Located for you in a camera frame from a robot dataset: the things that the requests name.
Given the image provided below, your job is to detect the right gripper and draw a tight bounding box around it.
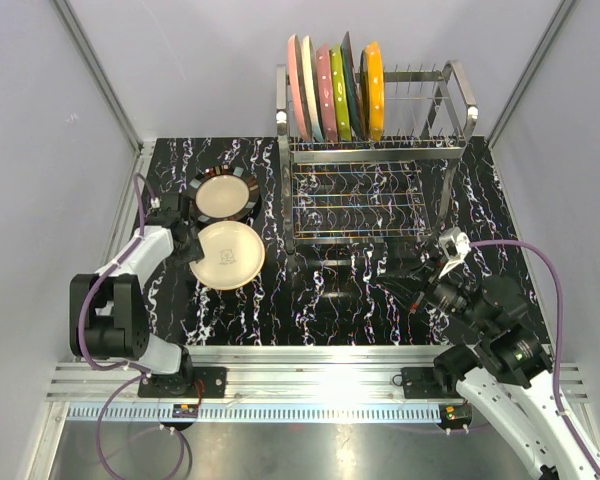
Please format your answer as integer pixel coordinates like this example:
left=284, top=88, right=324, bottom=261
left=375, top=251, right=494, bottom=336

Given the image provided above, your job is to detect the white bear print plate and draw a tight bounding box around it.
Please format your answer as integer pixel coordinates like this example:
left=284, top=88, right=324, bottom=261
left=189, top=221, right=266, bottom=291

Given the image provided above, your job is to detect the black striped bottom plate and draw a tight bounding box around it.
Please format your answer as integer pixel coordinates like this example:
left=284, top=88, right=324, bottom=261
left=185, top=165, right=260, bottom=224

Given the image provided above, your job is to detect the green dotted scalloped plate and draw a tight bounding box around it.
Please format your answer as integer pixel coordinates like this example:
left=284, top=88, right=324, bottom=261
left=330, top=44, right=352, bottom=142

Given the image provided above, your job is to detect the orange dotted scalloped plate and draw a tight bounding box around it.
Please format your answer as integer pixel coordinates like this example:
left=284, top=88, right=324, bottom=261
left=360, top=41, right=385, bottom=142

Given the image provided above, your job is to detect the cream and blue plate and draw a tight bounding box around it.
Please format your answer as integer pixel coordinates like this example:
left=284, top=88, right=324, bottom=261
left=301, top=35, right=324, bottom=143

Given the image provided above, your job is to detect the cream and pink plate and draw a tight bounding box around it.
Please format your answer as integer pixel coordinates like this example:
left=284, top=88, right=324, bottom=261
left=287, top=34, right=312, bottom=142

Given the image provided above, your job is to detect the pink dotted scalloped plate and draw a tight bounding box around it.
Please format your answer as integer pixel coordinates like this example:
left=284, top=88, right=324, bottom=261
left=316, top=44, right=339, bottom=143

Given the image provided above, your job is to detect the teal plate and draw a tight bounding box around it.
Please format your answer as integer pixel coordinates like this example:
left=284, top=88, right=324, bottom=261
left=341, top=31, right=366, bottom=140

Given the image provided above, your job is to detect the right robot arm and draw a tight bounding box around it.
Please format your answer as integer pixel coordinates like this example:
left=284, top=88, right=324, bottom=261
left=378, top=264, right=600, bottom=479

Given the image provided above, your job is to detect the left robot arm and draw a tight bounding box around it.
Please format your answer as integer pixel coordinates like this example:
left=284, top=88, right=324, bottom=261
left=69, top=193, right=205, bottom=397

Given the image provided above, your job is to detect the steel dish rack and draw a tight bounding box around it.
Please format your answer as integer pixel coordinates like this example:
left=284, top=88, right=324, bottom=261
left=276, top=60, right=479, bottom=270

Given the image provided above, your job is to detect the black marble mat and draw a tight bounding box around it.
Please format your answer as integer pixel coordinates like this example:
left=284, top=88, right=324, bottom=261
left=124, top=136, right=551, bottom=347

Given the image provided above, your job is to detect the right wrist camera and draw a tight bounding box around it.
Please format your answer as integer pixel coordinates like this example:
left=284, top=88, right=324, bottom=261
left=438, top=227, right=472, bottom=278

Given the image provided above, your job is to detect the aluminium mounting rail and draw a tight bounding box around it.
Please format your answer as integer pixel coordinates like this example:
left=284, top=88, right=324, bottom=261
left=45, top=345, right=589, bottom=404

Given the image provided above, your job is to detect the slotted cable duct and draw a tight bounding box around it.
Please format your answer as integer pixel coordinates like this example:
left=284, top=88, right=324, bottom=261
left=68, top=402, right=441, bottom=424

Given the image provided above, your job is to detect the left aluminium frame post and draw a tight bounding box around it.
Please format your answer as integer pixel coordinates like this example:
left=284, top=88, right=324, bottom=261
left=49, top=0, right=145, bottom=156

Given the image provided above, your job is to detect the aluminium frame post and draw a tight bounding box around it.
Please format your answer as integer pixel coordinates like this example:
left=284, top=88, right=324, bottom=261
left=49, top=0, right=145, bottom=156
left=487, top=0, right=579, bottom=150

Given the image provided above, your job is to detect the right aluminium frame post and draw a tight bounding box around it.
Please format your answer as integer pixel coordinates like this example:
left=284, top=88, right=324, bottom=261
left=487, top=0, right=579, bottom=150

